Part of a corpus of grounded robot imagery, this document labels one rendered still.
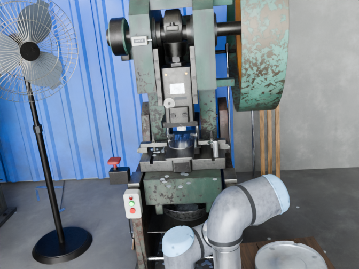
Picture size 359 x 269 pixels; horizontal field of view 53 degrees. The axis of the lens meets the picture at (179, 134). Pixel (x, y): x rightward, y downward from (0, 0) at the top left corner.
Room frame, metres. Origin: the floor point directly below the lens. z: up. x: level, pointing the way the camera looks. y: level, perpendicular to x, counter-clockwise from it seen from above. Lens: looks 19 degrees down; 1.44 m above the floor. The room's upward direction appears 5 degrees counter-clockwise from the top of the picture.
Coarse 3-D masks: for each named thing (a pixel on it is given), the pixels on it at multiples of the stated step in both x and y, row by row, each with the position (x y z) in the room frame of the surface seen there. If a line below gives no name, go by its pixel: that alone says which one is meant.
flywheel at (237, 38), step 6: (240, 12) 1.84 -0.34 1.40; (240, 18) 1.85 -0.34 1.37; (240, 36) 1.87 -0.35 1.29; (240, 42) 2.11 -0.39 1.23; (240, 48) 2.10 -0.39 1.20; (240, 54) 2.08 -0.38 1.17; (240, 60) 2.06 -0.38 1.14; (240, 66) 2.03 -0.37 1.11; (240, 72) 2.00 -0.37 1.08; (240, 78) 1.95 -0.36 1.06; (240, 84) 1.92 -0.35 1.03
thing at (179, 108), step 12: (168, 72) 1.78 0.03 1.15; (180, 72) 1.78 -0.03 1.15; (168, 84) 1.78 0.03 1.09; (180, 84) 1.78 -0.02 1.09; (168, 96) 1.79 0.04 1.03; (180, 96) 1.78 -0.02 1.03; (168, 108) 1.78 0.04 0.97; (180, 108) 1.75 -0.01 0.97; (192, 108) 1.78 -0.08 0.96; (168, 120) 1.79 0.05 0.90; (180, 120) 1.75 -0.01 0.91; (192, 120) 1.78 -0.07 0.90
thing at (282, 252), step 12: (264, 252) 1.33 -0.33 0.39; (276, 252) 1.33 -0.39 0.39; (288, 252) 1.32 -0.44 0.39; (300, 252) 1.32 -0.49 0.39; (312, 252) 1.31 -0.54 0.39; (264, 264) 1.25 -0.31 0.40; (276, 264) 1.24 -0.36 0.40; (288, 264) 1.23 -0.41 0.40; (300, 264) 1.23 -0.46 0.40; (312, 264) 1.23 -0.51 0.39; (324, 264) 1.23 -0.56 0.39
